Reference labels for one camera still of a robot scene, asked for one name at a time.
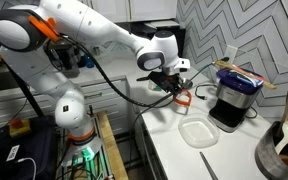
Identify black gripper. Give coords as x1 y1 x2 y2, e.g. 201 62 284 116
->
148 70 187 99

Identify clear bowl with green item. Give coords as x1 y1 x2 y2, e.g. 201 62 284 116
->
147 79 164 93

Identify black slotted spoon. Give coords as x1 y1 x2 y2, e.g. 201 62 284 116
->
135 75 152 83

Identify white square lid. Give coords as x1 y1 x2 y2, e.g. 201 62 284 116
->
177 114 221 149

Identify black steel coffee maker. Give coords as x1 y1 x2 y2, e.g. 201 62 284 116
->
207 67 265 134

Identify grey kitchen cabinet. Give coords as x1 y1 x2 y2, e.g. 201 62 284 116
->
0 75 136 138

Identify flat wooden spatula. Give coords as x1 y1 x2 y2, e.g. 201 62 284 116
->
214 59 277 91

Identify wooden board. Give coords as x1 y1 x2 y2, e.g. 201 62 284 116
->
96 110 129 180

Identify white upper cabinet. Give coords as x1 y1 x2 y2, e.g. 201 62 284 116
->
89 0 179 23

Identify blue bottle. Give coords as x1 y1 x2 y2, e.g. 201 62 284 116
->
83 53 95 70

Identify grey utensil crock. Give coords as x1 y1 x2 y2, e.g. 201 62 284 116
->
254 120 288 180

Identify black countertop appliance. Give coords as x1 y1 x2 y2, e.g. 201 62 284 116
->
47 39 81 80

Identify red yellow emergency stop button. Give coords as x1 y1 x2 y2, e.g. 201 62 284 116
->
8 117 33 138

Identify white QR label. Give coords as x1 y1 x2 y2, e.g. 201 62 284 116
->
5 144 21 163

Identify black bag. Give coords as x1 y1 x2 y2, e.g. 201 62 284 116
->
0 114 60 180

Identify coffee maker power cord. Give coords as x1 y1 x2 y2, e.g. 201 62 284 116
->
193 82 219 101

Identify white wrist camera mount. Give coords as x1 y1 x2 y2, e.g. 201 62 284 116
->
174 57 192 73

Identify black plugged power cable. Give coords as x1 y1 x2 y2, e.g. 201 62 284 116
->
187 56 231 83

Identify white wall outlet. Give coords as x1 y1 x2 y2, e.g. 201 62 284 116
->
223 44 239 65

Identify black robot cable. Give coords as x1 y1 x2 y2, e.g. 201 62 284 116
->
58 32 185 110

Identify white charging cable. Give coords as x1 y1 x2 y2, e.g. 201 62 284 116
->
16 156 38 180

